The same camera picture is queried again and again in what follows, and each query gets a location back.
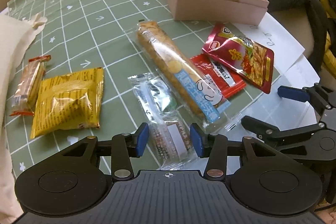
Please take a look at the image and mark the red spicy snack pouch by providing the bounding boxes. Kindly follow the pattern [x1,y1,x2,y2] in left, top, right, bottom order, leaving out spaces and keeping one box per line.
[202,23,274,94]

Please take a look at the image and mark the clear silver snack packet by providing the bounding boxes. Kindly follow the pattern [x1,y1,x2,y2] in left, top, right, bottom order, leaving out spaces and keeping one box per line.
[128,73,196,170]

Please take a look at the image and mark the long blue cracker packet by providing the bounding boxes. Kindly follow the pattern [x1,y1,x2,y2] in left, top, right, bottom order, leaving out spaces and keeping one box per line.
[134,19,238,135]

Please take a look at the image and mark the white folded paper sheet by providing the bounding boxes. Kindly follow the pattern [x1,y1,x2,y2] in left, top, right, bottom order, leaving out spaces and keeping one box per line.
[234,14,304,81]

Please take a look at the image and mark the red flat sachet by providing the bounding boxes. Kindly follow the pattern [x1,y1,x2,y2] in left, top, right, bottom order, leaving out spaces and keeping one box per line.
[191,53,246,98]

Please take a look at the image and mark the beige armchair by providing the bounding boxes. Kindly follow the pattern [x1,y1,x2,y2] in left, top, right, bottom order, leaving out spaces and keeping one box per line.
[270,7,314,57]

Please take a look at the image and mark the yellow snack bag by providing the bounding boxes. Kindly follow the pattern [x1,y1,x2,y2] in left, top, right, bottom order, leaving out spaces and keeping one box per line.
[30,67,104,139]

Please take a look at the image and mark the yellow black jacket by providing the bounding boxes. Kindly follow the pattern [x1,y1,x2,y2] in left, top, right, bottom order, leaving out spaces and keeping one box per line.
[319,0,335,78]

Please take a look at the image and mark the green grid table mat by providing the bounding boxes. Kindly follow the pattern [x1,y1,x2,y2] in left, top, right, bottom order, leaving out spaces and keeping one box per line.
[5,0,213,176]

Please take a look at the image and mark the biscuit packet red ends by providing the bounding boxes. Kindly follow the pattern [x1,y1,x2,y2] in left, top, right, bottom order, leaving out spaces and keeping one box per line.
[10,55,51,116]

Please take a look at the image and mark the cream cloth bag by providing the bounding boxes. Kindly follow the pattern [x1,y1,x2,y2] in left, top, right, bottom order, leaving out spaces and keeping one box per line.
[0,13,47,223]

